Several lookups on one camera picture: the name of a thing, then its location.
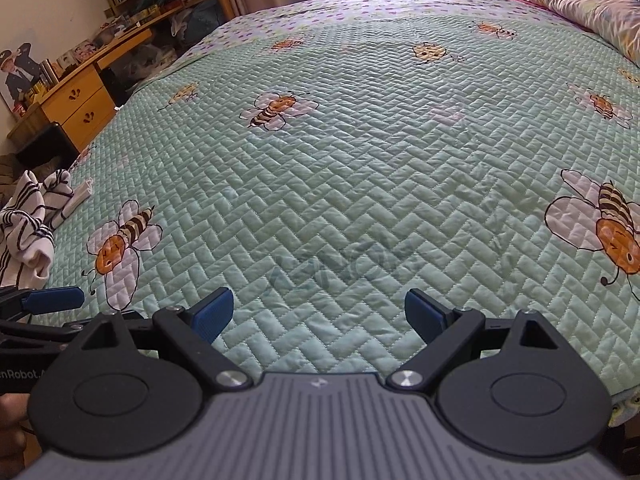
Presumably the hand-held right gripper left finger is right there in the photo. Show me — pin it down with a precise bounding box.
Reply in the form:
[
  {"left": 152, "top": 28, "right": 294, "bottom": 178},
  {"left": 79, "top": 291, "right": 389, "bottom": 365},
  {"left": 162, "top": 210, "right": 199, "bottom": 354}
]
[{"left": 80, "top": 287, "right": 252, "bottom": 391}]

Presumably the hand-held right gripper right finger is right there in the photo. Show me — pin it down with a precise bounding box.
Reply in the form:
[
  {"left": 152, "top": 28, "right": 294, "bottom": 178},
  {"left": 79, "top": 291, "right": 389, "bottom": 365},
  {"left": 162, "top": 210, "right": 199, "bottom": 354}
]
[{"left": 389, "top": 288, "right": 560, "bottom": 391}]

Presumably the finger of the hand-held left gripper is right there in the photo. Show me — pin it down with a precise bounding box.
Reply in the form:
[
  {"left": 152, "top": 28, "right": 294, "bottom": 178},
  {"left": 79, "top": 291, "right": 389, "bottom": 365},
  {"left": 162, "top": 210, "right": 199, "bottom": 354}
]
[
  {"left": 0, "top": 319, "right": 83, "bottom": 348},
  {"left": 0, "top": 286, "right": 85, "bottom": 317}
]

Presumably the white striped shirt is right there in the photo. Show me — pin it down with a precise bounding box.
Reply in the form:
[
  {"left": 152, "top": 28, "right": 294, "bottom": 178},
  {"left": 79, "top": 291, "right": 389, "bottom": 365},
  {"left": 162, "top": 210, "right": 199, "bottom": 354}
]
[{"left": 0, "top": 169, "right": 93, "bottom": 288}]

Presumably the person's left hand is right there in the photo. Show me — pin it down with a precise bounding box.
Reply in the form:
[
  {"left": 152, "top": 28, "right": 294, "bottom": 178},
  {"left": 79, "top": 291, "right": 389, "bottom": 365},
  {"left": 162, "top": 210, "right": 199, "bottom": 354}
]
[{"left": 0, "top": 394, "right": 31, "bottom": 443}]

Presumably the black leather chair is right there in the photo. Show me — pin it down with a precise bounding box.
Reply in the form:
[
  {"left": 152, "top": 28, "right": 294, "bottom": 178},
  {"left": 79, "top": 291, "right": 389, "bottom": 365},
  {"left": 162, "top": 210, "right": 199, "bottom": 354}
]
[{"left": 15, "top": 122, "right": 81, "bottom": 173}]

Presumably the green quilted bee bedspread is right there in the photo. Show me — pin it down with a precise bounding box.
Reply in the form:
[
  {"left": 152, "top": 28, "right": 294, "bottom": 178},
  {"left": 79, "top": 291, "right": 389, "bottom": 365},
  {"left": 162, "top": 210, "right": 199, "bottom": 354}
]
[{"left": 45, "top": 0, "right": 640, "bottom": 426}]

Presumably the wooden desk with drawers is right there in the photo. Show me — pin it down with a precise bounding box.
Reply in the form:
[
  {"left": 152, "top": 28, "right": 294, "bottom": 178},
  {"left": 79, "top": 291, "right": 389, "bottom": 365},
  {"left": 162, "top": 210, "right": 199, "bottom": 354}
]
[{"left": 7, "top": 7, "right": 183, "bottom": 153}]

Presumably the teal bag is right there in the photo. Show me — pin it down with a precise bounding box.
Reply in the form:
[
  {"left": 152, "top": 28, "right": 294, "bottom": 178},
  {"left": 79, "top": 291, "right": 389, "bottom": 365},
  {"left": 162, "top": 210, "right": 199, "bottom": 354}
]
[{"left": 175, "top": 0, "right": 226, "bottom": 51}]

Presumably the floral white duvet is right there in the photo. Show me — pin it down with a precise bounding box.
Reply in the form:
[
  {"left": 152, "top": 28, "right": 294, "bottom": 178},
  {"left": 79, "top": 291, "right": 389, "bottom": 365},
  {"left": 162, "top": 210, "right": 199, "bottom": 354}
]
[{"left": 495, "top": 0, "right": 640, "bottom": 68}]

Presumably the wall poster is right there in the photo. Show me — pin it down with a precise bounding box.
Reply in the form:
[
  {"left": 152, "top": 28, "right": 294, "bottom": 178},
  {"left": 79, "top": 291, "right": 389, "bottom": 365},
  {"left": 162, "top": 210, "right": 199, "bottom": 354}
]
[{"left": 0, "top": 30, "right": 43, "bottom": 113}]

